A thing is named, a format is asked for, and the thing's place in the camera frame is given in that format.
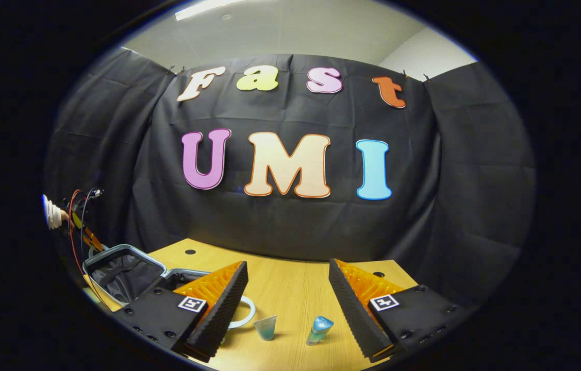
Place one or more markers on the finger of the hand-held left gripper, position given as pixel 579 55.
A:
pixel 92 241

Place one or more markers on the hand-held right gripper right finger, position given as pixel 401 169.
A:
pixel 352 314

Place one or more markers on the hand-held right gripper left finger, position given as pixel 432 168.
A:
pixel 220 314

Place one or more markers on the teal bottle with blue cap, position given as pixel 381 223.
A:
pixel 319 330

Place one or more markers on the white suitcase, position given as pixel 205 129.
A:
pixel 120 278

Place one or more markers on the blue squeeze tube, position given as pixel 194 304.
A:
pixel 265 327

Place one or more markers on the black backdrop cloth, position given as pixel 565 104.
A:
pixel 295 226

